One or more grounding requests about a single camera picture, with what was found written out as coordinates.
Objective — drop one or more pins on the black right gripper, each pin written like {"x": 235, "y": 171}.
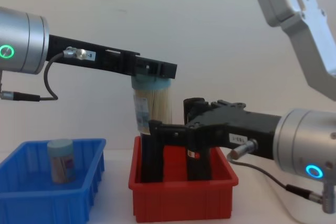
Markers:
{"x": 236, "y": 127}

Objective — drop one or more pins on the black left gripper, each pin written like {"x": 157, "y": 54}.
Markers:
{"x": 78, "y": 53}

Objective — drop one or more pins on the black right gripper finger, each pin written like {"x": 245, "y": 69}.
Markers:
{"x": 162, "y": 69}

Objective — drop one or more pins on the toothpick jar with blue cap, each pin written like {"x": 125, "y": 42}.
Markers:
{"x": 157, "y": 103}
{"x": 61, "y": 161}

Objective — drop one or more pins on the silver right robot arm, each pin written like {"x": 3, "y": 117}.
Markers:
{"x": 302, "y": 142}

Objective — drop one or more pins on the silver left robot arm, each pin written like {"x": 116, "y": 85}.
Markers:
{"x": 23, "y": 40}

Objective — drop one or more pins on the black upright block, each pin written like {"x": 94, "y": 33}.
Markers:
{"x": 199, "y": 166}
{"x": 152, "y": 161}

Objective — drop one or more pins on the red plastic bin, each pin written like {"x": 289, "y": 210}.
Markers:
{"x": 181, "y": 200}

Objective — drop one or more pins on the blue plastic bin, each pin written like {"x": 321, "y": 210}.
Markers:
{"x": 31, "y": 203}

